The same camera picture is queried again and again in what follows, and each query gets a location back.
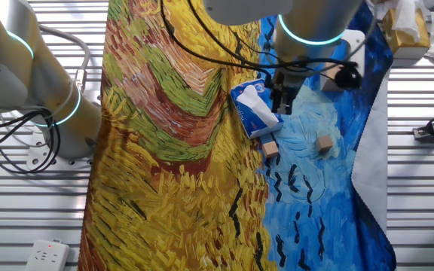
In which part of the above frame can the white tissue in gold box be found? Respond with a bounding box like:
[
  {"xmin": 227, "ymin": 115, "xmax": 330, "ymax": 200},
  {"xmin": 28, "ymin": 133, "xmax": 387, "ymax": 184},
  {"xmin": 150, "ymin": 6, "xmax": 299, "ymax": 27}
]
[{"xmin": 391, "ymin": 0, "xmax": 422, "ymax": 43}]

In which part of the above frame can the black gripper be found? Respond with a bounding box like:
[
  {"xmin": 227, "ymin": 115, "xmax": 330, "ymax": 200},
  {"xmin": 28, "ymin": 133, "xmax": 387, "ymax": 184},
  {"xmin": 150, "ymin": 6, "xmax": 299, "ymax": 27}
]
[{"xmin": 272, "ymin": 63, "xmax": 308, "ymax": 116}]

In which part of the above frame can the black base cable bundle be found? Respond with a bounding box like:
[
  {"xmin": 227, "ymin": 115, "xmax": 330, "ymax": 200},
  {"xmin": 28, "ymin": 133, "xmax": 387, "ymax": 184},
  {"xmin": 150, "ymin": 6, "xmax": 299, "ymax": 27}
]
[{"xmin": 0, "ymin": 108, "xmax": 62, "ymax": 175}]

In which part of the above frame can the Van Gogh print tablecloth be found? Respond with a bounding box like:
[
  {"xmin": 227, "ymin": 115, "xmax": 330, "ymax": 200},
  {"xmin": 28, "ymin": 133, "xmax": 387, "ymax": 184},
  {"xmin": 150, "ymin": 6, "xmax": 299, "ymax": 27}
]
[{"xmin": 77, "ymin": 0, "xmax": 397, "ymax": 271}]

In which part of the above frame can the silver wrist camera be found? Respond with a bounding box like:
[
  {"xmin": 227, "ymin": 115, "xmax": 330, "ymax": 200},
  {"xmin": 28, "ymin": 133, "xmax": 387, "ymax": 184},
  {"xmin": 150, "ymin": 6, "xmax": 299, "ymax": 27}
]
[{"xmin": 338, "ymin": 29, "xmax": 367, "ymax": 75}]

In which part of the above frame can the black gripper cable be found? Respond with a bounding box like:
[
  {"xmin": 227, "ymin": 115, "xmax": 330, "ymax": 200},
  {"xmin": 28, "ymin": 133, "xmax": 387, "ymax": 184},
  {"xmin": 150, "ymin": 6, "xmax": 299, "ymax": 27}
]
[{"xmin": 159, "ymin": 0, "xmax": 364, "ymax": 91}]

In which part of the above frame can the grey cable conduit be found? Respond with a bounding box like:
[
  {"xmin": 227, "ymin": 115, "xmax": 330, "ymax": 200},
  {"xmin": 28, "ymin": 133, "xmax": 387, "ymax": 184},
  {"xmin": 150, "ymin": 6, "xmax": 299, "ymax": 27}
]
[{"xmin": 38, "ymin": 24, "xmax": 92, "ymax": 93}]

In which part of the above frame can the gold tissue box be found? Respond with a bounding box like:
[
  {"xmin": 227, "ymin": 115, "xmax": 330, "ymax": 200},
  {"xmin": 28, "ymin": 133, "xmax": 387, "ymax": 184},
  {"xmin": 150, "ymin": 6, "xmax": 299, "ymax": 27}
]
[{"xmin": 381, "ymin": 7, "xmax": 432, "ymax": 60}]

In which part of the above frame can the small wooden cube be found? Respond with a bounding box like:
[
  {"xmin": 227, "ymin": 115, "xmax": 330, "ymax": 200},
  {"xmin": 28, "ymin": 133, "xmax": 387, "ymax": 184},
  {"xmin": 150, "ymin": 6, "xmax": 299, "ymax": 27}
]
[
  {"xmin": 316, "ymin": 135, "xmax": 334, "ymax": 153},
  {"xmin": 261, "ymin": 139, "xmax": 280, "ymax": 159}
]

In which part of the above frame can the blue tissue pack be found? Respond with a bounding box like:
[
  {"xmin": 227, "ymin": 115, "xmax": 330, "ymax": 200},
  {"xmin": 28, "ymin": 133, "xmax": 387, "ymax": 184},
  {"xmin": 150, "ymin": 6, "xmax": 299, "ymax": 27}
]
[{"xmin": 230, "ymin": 78, "xmax": 285, "ymax": 140}]

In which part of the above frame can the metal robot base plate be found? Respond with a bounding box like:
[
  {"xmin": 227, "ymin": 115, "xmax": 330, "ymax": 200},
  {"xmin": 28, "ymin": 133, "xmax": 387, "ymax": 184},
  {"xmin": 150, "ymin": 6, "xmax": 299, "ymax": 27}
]
[{"xmin": 26, "ymin": 129, "xmax": 94, "ymax": 171}]

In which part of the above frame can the white power strip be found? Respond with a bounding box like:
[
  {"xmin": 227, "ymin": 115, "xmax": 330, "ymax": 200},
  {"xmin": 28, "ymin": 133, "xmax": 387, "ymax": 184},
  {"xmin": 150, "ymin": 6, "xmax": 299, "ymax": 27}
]
[{"xmin": 24, "ymin": 239, "xmax": 70, "ymax": 271}]

